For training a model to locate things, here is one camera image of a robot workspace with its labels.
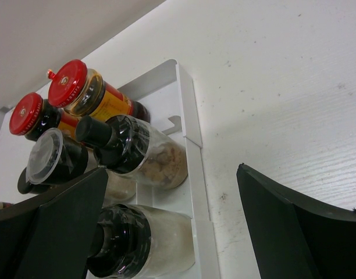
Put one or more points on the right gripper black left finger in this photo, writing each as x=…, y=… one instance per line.
x=50, y=235

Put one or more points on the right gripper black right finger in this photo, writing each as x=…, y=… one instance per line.
x=294, y=235

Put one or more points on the clear-lid salt grinder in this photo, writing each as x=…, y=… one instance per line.
x=54, y=160

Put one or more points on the black-top white salt grinder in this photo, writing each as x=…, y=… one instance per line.
x=140, y=241

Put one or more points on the black-top brown spice grinder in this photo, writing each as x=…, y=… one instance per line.
x=135, y=150

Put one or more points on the red-lid sauce jar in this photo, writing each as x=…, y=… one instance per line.
x=82, y=91
x=33, y=115

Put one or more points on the white divided organizer tray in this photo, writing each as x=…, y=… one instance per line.
x=113, y=196

